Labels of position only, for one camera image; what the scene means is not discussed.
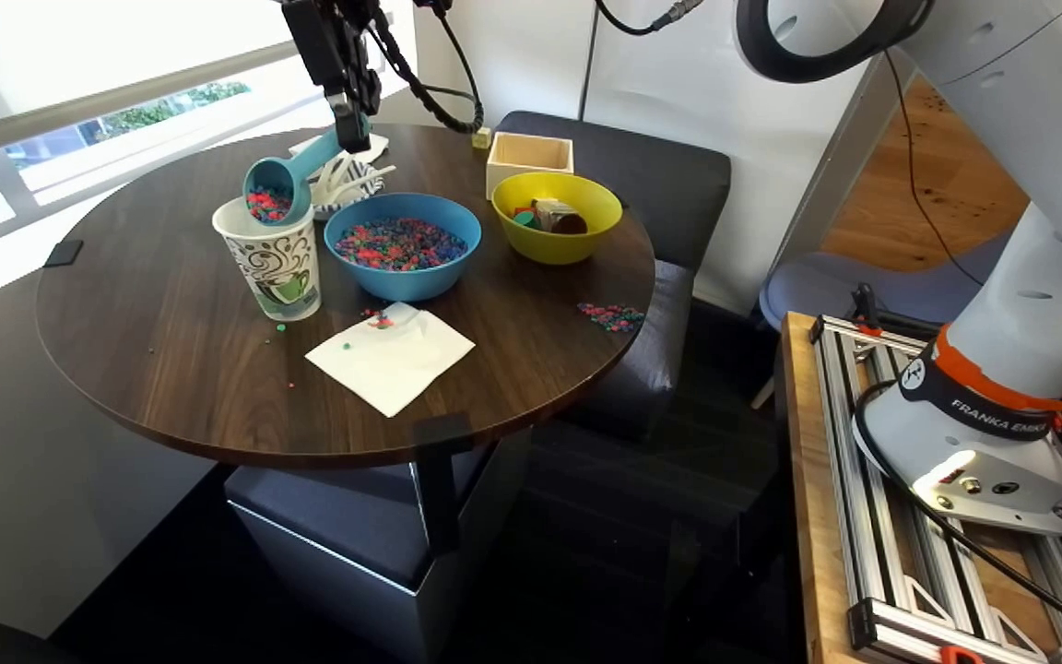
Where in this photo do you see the spice jar brown lid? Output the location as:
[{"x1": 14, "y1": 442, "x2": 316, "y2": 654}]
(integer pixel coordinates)
[{"x1": 530, "y1": 200, "x2": 586, "y2": 233}]

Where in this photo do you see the spilled cereal pile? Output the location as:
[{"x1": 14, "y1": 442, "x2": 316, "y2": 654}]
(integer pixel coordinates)
[{"x1": 581, "y1": 304, "x2": 645, "y2": 338}]

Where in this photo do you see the patterned small bowl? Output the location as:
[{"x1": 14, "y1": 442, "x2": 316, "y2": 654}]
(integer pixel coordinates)
[{"x1": 308, "y1": 157, "x2": 389, "y2": 222}]

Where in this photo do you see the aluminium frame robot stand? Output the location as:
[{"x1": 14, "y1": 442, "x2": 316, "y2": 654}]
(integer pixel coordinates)
[{"x1": 781, "y1": 315, "x2": 1062, "y2": 664}]

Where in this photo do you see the wooden box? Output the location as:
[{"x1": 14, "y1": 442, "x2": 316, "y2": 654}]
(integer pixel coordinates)
[{"x1": 487, "y1": 133, "x2": 577, "y2": 191}]

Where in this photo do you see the white napkin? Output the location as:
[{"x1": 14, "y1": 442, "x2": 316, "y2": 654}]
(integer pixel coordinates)
[{"x1": 308, "y1": 304, "x2": 471, "y2": 419}]

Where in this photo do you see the round dark wooden table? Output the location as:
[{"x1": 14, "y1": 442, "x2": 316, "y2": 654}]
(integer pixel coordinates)
[{"x1": 37, "y1": 133, "x2": 652, "y2": 464}]

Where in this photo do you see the blue cereal bowl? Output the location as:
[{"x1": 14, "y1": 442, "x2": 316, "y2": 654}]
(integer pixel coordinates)
[{"x1": 325, "y1": 191, "x2": 484, "y2": 304}]

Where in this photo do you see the black cable chain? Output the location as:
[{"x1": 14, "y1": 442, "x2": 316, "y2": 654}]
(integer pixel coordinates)
[{"x1": 358, "y1": 0, "x2": 487, "y2": 137}]

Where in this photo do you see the yellow bowl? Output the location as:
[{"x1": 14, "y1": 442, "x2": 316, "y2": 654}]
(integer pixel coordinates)
[{"x1": 491, "y1": 175, "x2": 622, "y2": 266}]

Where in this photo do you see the dark grey armchair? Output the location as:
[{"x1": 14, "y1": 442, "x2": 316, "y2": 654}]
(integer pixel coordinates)
[{"x1": 500, "y1": 111, "x2": 731, "y2": 442}]

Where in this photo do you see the patterned paper cup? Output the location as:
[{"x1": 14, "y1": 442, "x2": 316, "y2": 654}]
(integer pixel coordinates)
[{"x1": 211, "y1": 200, "x2": 320, "y2": 323}]

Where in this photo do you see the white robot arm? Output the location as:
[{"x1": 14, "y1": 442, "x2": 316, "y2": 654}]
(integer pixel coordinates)
[{"x1": 739, "y1": 0, "x2": 1062, "y2": 537}]

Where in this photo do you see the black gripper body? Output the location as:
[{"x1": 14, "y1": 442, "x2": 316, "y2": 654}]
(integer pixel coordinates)
[{"x1": 281, "y1": 0, "x2": 382, "y2": 116}]

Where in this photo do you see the teal measuring scoop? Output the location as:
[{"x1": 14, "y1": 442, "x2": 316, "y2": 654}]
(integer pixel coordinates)
[{"x1": 244, "y1": 133, "x2": 341, "y2": 226}]

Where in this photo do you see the light blue chair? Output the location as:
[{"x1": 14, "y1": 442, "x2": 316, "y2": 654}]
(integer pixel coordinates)
[{"x1": 759, "y1": 237, "x2": 1004, "y2": 328}]

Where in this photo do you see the small wooden cube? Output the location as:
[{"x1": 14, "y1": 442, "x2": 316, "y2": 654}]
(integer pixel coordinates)
[{"x1": 471, "y1": 126, "x2": 491, "y2": 153}]

